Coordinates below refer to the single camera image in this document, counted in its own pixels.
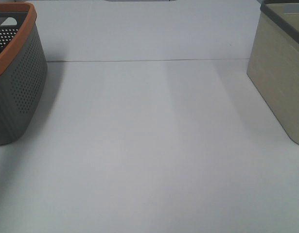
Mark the beige basket with grey rim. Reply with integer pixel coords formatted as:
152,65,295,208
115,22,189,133
246,0,299,145

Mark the grey basket with orange rim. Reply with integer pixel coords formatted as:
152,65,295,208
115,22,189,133
0,2,48,146

